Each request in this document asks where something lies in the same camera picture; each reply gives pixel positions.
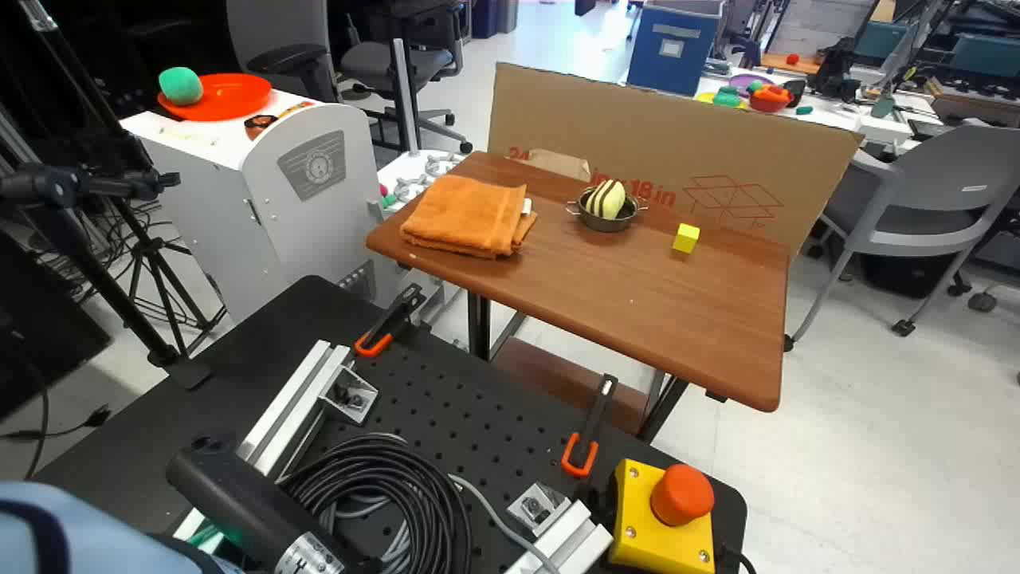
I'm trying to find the black and orange clamp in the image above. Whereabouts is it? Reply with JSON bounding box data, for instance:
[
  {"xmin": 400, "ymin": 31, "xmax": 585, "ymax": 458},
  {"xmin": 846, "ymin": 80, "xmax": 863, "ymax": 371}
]
[
  {"xmin": 559, "ymin": 374, "xmax": 622, "ymax": 480},
  {"xmin": 350, "ymin": 280, "xmax": 426, "ymax": 359}
]

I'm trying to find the brown wooden table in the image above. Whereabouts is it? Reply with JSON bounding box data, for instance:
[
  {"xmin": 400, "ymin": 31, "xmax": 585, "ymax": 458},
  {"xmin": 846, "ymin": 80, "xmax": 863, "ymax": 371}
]
[{"xmin": 362, "ymin": 149, "xmax": 793, "ymax": 443}]

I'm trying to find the yellow cube block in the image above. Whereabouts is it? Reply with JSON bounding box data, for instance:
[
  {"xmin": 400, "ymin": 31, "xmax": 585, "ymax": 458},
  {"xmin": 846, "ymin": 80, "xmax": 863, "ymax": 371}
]
[{"xmin": 670, "ymin": 220, "xmax": 704, "ymax": 258}]

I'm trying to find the green ball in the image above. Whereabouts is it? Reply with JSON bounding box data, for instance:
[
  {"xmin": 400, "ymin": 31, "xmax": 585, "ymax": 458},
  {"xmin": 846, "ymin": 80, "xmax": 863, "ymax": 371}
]
[{"xmin": 156, "ymin": 65, "xmax": 207, "ymax": 108}]

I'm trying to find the red emergency stop button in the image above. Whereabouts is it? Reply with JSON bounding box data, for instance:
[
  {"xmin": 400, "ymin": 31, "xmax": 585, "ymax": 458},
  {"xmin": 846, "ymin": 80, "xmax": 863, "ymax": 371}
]
[{"xmin": 651, "ymin": 462, "xmax": 717, "ymax": 530}]

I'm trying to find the clear plastic clutter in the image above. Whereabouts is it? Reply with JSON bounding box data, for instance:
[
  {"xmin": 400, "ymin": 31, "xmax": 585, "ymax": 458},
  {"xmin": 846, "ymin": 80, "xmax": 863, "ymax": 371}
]
[{"xmin": 372, "ymin": 147, "xmax": 467, "ymax": 217}]

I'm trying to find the black coiled cable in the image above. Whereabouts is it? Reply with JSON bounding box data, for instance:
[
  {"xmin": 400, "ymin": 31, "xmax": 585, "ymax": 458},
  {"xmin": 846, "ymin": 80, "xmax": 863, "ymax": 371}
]
[{"xmin": 277, "ymin": 432, "xmax": 474, "ymax": 574}]

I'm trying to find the long aluminium extrusion rail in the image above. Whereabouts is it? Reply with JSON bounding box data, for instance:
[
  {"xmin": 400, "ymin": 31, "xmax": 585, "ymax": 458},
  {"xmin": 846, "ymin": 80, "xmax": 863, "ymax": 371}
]
[{"xmin": 171, "ymin": 337, "xmax": 382, "ymax": 546}]

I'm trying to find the brown cardboard board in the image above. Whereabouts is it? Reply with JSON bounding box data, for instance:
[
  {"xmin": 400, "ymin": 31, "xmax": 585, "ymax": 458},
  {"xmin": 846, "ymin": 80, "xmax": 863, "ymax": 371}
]
[{"xmin": 485, "ymin": 61, "xmax": 868, "ymax": 258}]

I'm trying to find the black perforated breadboard table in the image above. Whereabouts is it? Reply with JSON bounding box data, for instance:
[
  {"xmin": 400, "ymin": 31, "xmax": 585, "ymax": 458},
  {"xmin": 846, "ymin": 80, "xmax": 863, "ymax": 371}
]
[{"xmin": 36, "ymin": 275, "xmax": 749, "ymax": 574}]

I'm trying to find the blue bin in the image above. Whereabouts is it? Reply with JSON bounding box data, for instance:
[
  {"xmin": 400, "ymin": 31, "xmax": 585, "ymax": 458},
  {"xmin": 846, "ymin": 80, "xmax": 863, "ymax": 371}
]
[{"xmin": 626, "ymin": 3, "xmax": 727, "ymax": 99}]

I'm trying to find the red bowl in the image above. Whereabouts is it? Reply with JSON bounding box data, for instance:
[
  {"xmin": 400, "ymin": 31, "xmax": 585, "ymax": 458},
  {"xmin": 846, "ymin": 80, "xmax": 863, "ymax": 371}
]
[{"xmin": 747, "ymin": 82, "xmax": 797, "ymax": 115}]

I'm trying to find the black camera tripod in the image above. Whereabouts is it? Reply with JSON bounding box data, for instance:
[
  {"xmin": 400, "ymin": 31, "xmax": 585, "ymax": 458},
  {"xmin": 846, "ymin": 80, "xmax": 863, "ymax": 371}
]
[{"xmin": 0, "ymin": 164, "xmax": 228, "ymax": 371}]

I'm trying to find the orange folded towel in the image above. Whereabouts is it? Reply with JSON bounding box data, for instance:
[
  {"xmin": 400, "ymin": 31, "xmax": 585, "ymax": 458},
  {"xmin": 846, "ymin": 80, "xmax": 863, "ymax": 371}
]
[{"xmin": 398, "ymin": 173, "xmax": 538, "ymax": 261}]

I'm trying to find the short aluminium extrusion rail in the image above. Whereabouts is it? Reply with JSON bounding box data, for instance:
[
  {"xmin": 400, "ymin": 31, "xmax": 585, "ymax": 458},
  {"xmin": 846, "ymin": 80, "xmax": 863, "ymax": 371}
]
[{"xmin": 502, "ymin": 480, "xmax": 619, "ymax": 574}]

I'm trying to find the black and yellow plush toy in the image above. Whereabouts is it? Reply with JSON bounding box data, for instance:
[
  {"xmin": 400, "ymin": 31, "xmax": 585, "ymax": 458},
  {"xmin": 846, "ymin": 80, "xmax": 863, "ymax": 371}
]
[{"xmin": 580, "ymin": 174, "xmax": 632, "ymax": 223}]

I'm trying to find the light blue robot base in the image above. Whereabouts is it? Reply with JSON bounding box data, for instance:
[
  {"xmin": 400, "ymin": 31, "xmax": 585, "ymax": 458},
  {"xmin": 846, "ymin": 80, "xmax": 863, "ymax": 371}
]
[{"xmin": 0, "ymin": 477, "xmax": 228, "ymax": 574}]

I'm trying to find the black office chair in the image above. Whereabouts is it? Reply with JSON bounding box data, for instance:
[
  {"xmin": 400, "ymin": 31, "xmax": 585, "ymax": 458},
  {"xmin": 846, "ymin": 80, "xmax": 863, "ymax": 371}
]
[{"xmin": 247, "ymin": 0, "xmax": 479, "ymax": 158}]

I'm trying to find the black cylinder with silver end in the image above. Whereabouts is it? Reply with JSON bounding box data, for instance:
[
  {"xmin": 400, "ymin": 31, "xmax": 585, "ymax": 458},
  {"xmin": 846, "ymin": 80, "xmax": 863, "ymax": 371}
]
[{"xmin": 167, "ymin": 441, "xmax": 348, "ymax": 574}]

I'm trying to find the white machine cabinet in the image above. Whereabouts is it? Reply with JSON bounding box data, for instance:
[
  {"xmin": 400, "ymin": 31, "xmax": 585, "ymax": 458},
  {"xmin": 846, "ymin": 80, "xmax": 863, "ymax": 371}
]
[{"xmin": 117, "ymin": 89, "xmax": 413, "ymax": 324}]

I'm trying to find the grey chair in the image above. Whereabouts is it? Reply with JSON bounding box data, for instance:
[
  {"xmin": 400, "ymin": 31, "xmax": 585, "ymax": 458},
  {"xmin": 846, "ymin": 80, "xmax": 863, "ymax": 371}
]
[{"xmin": 784, "ymin": 123, "xmax": 1020, "ymax": 353}]

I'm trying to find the yellow emergency stop box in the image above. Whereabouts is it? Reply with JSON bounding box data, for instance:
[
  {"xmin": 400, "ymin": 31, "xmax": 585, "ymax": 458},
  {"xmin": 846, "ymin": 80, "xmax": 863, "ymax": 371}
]
[{"xmin": 604, "ymin": 455, "xmax": 721, "ymax": 574}]

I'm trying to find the orange plate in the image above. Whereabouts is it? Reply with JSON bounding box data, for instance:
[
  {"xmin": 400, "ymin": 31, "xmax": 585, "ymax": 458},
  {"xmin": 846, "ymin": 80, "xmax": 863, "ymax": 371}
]
[{"xmin": 156, "ymin": 69, "xmax": 280, "ymax": 123}]

